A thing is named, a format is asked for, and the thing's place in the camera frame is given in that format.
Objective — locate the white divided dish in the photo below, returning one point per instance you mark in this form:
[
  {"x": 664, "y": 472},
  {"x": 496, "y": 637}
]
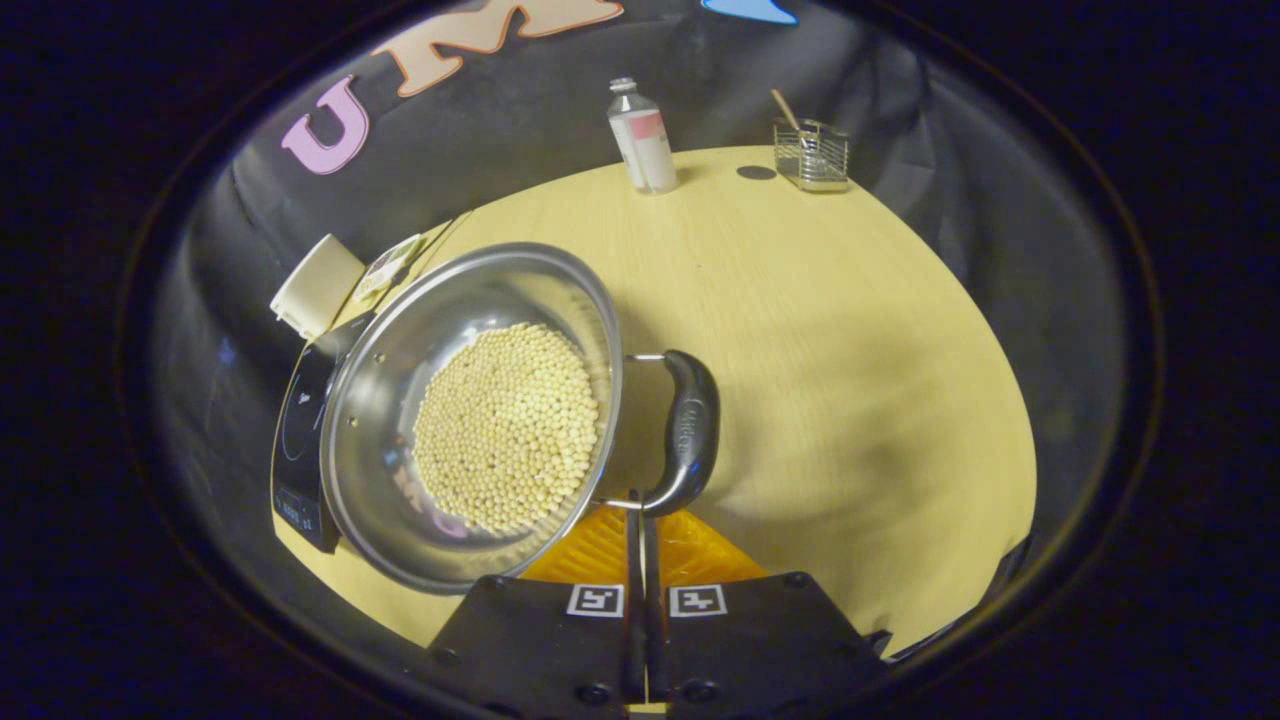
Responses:
[{"x": 388, "y": 265}]

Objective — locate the white toaster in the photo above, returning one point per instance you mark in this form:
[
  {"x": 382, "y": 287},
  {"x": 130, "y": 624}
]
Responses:
[{"x": 318, "y": 285}]

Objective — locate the black induction cooktop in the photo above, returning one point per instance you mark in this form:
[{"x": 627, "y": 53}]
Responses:
[{"x": 300, "y": 430}]

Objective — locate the pile of soybeans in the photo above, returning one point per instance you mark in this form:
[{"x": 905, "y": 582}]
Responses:
[{"x": 510, "y": 430}]

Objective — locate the clear bottle with pink label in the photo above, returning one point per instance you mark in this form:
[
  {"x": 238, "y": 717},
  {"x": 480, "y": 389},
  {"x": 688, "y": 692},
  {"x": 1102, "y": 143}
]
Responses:
[{"x": 645, "y": 145}]

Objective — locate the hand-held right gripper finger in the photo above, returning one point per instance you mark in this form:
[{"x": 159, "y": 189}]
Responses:
[
  {"x": 654, "y": 620},
  {"x": 633, "y": 620}
]

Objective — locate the stainless steel pot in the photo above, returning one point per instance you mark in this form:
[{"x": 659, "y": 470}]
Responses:
[{"x": 400, "y": 380}]

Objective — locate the wooden stick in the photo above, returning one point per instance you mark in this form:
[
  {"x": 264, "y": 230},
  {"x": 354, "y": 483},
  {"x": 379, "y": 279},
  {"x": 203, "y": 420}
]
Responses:
[{"x": 784, "y": 106}]

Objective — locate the small dark round disc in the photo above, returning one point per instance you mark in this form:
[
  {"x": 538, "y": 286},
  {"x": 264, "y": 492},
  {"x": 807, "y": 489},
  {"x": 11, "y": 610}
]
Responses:
[{"x": 756, "y": 172}]

